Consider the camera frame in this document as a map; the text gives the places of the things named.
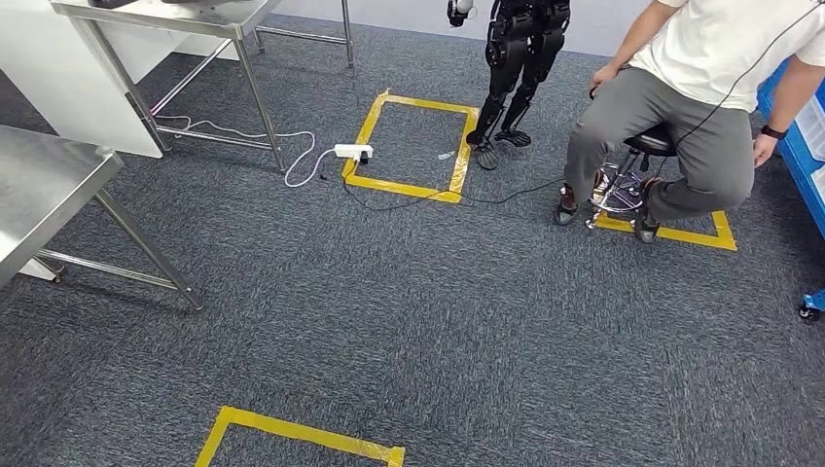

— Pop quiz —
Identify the black chrome swivel stool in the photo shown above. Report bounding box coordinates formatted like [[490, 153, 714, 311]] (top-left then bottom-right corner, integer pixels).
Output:
[[585, 122, 678, 232]]

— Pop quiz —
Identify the yellow floor tape square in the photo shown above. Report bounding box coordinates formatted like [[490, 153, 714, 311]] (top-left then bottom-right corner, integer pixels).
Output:
[[341, 90, 482, 205], [193, 406, 406, 467]]

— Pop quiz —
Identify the black humanoid robot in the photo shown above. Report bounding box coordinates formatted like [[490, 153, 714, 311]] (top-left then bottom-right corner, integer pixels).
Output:
[[446, 0, 572, 172]]

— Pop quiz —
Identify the stainless steel table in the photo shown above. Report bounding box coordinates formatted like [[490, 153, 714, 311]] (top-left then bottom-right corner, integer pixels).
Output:
[[50, 0, 356, 174]]

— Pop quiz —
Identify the thin black floor cable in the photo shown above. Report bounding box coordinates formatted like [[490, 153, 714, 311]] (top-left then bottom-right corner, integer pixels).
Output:
[[341, 0, 825, 213]]

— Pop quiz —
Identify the blue steel shelf rack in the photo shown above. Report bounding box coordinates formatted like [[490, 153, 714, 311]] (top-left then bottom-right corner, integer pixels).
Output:
[[757, 57, 825, 324]]

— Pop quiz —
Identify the wide stainless steel workbench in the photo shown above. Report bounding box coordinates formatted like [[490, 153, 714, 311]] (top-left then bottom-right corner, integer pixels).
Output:
[[0, 126, 206, 312]]

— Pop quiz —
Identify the white plastic crate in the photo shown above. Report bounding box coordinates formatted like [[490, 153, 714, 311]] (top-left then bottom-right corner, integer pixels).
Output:
[[794, 96, 825, 162]]

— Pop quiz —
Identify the white power strip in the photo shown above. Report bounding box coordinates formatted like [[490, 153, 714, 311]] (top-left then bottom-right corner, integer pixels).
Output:
[[334, 142, 376, 163]]

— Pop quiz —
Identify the white cabinet block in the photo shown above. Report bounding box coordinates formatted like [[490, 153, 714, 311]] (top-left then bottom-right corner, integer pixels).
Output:
[[0, 0, 241, 160]]

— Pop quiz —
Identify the person's hand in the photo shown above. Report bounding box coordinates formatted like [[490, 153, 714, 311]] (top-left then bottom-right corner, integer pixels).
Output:
[[590, 62, 620, 91], [752, 131, 780, 170]]

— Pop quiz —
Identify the person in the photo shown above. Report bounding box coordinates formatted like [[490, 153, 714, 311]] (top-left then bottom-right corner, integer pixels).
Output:
[[554, 0, 825, 245]]

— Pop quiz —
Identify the white power cable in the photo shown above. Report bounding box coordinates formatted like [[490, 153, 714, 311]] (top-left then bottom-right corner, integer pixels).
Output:
[[154, 114, 338, 190]]

